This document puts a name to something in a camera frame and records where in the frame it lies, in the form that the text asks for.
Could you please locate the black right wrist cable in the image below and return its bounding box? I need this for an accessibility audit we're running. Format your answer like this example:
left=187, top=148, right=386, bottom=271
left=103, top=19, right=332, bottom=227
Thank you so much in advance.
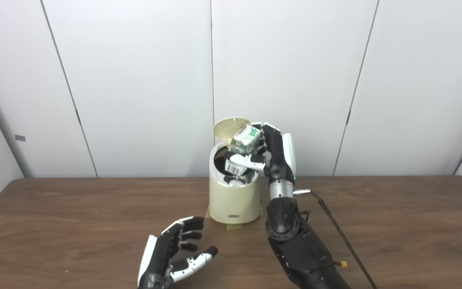
left=293, top=189, right=378, bottom=289

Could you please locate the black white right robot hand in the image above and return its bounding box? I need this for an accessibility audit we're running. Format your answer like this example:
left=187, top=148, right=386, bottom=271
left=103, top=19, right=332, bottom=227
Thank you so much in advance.
left=224, top=122, right=297, bottom=183

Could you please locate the cream-colored round bin lid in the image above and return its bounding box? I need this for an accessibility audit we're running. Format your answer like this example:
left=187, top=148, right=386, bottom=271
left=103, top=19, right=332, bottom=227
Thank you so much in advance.
left=213, top=117, right=251, bottom=140

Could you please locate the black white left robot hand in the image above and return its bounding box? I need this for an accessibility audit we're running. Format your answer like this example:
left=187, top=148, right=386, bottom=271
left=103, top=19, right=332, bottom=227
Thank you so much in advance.
left=137, top=216, right=219, bottom=289

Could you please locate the cream-colored bin body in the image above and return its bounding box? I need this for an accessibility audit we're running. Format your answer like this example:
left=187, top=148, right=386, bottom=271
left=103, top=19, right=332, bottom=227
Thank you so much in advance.
left=209, top=140, right=261, bottom=225

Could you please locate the green white milk carton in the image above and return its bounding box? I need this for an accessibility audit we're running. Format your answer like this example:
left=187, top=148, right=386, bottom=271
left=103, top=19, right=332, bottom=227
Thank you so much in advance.
left=225, top=124, right=261, bottom=176

